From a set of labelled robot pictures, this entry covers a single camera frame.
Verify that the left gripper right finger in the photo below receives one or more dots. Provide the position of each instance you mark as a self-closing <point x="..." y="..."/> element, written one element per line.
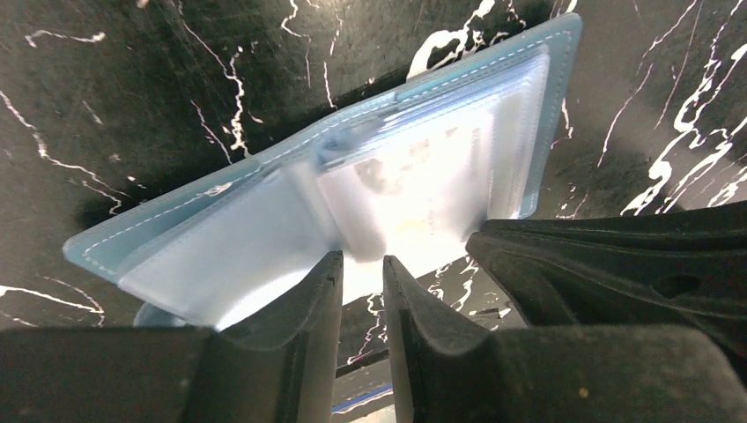
<point x="446" y="368"/>

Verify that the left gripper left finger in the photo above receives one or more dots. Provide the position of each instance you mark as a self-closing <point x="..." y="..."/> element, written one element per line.
<point x="278" y="365"/>

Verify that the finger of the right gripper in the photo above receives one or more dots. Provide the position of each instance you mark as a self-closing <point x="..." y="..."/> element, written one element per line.
<point x="685" y="268"/>

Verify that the blue card holder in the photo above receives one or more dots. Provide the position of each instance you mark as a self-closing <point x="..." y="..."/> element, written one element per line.
<point x="411" y="172"/>

